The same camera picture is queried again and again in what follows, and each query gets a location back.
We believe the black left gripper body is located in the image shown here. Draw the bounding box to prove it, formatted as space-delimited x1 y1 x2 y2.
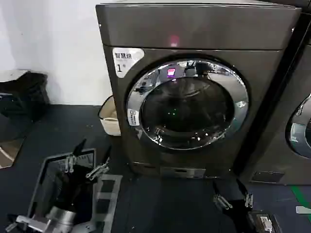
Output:
57 165 99 212

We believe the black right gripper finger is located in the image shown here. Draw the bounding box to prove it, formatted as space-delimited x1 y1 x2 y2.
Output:
212 180 233 210
236 179 254 209

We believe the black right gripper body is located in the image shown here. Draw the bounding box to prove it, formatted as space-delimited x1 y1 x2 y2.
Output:
227 198 252 216

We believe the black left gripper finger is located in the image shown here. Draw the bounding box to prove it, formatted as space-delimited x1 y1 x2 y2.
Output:
63 138 87 174
85 145 113 182

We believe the grey plastic laundry basket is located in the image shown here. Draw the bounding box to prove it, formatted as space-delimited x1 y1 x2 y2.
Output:
25 148 123 233

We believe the white fabric laundry basket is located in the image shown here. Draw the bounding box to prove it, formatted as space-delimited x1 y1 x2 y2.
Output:
98 95 121 136

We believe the green floor tape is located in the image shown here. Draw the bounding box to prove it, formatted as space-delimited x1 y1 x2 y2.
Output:
291 185 311 207

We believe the white paper strip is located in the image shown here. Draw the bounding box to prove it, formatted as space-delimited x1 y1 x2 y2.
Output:
295 205 311 215

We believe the brown cardboard sheet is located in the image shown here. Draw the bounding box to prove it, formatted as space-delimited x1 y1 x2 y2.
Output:
0 138 25 169

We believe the grey front-load dryer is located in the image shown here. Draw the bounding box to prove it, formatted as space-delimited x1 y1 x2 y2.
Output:
95 2 303 180
239 11 311 187

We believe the black bag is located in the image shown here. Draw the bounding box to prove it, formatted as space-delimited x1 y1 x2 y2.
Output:
0 71 51 123

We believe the round glass dryer door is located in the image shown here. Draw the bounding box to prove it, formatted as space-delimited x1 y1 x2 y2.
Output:
125 58 249 151
285 92 311 156

